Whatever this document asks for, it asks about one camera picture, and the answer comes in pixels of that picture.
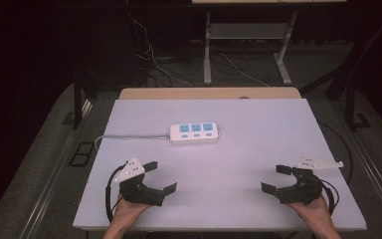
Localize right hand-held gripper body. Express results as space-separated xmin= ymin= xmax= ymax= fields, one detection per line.
xmin=275 ymin=155 xmax=344 ymax=206

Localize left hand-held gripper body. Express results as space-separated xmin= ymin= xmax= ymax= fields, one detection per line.
xmin=113 ymin=157 xmax=166 ymax=207

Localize person's left hand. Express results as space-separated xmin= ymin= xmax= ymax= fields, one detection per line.
xmin=111 ymin=194 xmax=152 ymax=232

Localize person's right hand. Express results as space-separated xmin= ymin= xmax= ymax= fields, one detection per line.
xmin=286 ymin=194 xmax=334 ymax=232

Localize white power strip blue sockets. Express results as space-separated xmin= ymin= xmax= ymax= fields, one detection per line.
xmin=169 ymin=121 xmax=221 ymax=146

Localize wooden table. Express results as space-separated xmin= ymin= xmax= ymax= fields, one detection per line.
xmin=117 ymin=87 xmax=302 ymax=101

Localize black metal stand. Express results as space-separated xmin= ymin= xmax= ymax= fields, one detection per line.
xmin=298 ymin=9 xmax=382 ymax=131
xmin=72 ymin=71 xmax=97 ymax=130

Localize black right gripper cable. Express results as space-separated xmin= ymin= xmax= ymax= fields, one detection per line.
xmin=319 ymin=178 xmax=341 ymax=216

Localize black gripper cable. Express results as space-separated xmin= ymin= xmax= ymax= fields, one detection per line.
xmin=319 ymin=178 xmax=341 ymax=216
xmin=104 ymin=162 xmax=127 ymax=223

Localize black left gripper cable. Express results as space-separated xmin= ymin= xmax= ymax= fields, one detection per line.
xmin=104 ymin=162 xmax=127 ymax=223

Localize grey power strip cable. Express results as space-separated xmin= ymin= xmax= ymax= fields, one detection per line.
xmin=94 ymin=132 xmax=172 ymax=151

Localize black floor cable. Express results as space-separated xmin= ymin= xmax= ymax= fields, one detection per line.
xmin=317 ymin=120 xmax=354 ymax=185

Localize black floor socket frame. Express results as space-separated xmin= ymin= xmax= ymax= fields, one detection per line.
xmin=68 ymin=141 xmax=96 ymax=167

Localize metal floor rail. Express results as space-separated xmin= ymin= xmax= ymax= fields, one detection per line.
xmin=19 ymin=99 xmax=95 ymax=239
xmin=343 ymin=127 xmax=382 ymax=235

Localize white floor cable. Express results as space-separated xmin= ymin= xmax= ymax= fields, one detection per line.
xmin=218 ymin=52 xmax=271 ymax=88
xmin=126 ymin=12 xmax=194 ymax=88

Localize grey metal desk frame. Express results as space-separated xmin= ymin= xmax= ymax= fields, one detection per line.
xmin=202 ymin=9 xmax=299 ymax=87

